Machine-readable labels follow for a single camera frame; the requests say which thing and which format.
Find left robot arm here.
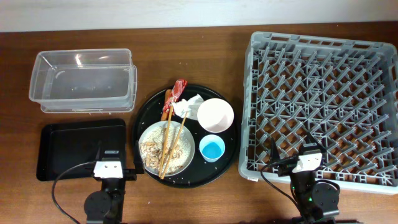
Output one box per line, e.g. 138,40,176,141
84,142,144,223

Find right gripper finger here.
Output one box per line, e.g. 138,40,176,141
270,138,280,162
307,133,326,152

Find white napkin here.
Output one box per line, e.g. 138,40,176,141
172,94,204,121

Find grey dishwasher rack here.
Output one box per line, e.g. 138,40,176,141
238,32,397,195

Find clear plastic bin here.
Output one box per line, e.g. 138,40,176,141
29,49,137,113

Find rice and food scraps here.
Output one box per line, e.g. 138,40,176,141
139,124,192,174

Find round black tray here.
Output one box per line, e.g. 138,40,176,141
131,90,241,189

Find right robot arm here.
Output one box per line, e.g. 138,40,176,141
269,133,340,223

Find light blue cup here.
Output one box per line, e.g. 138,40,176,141
199,134,226,162

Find black rectangular tray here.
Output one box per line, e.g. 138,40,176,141
36,118,126,181

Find red snack wrapper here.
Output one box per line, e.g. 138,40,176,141
162,79,187,112

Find grey plate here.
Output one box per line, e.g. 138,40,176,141
138,120,196,177

